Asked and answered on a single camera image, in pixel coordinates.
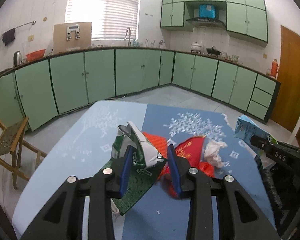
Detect crumpled white tissue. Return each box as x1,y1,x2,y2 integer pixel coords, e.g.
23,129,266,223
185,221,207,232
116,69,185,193
204,140,228,168

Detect green upper wall cabinets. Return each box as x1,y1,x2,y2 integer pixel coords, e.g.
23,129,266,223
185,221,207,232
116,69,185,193
160,0,268,47

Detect dark hanging towel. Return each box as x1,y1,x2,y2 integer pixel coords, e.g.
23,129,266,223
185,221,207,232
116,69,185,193
2,28,15,46

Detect black wok pan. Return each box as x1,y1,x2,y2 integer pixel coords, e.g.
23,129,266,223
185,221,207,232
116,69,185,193
206,46,221,57

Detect red fabric pouch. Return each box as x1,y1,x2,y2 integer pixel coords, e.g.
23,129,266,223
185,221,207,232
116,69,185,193
160,136,205,198

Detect orange red thermos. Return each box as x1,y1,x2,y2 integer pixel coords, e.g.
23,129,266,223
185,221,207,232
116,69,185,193
270,59,279,79

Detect wooden chair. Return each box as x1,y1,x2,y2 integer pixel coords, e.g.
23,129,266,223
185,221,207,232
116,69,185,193
0,116,47,190

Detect black trash bag bin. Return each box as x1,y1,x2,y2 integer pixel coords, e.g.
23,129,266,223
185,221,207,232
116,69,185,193
258,163,300,239

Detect black range hood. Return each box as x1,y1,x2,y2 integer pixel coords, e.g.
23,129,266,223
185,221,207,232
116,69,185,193
186,17,226,30

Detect light blue milk carton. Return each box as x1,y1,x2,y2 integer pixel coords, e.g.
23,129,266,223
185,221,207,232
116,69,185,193
234,115,277,168

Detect white cooking pot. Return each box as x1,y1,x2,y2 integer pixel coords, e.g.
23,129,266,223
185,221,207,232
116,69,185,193
191,42,202,54

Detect window with white blinds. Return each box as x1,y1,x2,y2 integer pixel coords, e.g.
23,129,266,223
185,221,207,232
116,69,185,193
65,0,140,40

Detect brown cardboard box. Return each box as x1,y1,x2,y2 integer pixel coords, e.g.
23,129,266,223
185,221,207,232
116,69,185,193
53,22,92,54

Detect brown wooden door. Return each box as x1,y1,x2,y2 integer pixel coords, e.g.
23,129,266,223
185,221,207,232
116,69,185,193
270,26,300,132

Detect wall towel rail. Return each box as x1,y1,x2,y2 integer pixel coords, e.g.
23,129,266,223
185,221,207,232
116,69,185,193
15,21,36,29

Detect flat orange foam net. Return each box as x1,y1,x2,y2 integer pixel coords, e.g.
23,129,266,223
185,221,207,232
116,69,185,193
143,132,167,158

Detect green lower kitchen cabinets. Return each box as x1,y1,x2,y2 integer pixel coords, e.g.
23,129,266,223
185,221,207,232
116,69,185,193
0,48,281,130

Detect red plastic basin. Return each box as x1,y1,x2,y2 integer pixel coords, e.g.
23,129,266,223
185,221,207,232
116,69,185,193
26,49,46,62

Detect green white carton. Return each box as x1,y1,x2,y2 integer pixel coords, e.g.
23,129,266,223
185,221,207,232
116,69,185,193
102,121,167,217

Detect steel electric kettle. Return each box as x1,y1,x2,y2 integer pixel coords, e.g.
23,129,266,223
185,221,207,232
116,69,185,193
13,51,23,67

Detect blue patterned tablecloth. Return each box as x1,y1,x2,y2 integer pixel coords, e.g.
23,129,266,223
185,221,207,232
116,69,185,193
12,100,274,239

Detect blue box above hood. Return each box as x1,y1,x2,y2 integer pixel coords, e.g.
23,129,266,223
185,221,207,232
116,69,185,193
198,4,218,19

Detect chrome kitchen faucet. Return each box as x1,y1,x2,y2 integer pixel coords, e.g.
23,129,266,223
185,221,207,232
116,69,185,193
124,27,131,47

